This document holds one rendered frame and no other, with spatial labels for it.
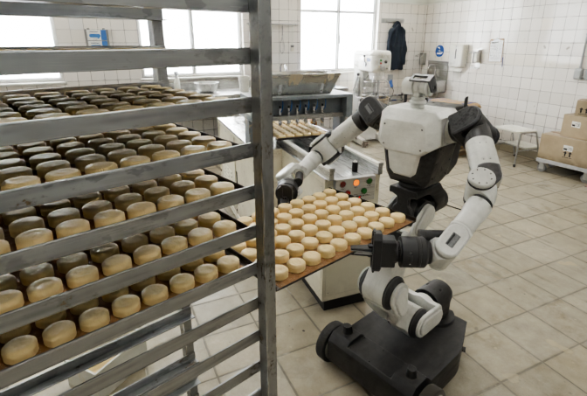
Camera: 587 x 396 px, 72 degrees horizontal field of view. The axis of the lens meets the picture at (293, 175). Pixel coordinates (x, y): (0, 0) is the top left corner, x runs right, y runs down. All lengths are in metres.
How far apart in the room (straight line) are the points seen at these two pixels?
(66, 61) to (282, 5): 5.71
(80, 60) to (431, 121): 1.18
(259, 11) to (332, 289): 1.92
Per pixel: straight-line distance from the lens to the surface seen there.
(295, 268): 1.07
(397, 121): 1.59
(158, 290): 0.87
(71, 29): 5.74
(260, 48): 0.76
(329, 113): 2.86
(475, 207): 1.29
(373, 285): 1.74
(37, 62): 0.65
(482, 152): 1.42
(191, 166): 0.75
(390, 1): 7.27
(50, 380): 1.35
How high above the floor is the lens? 1.53
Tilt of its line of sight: 19 degrees down
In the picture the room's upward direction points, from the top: straight up
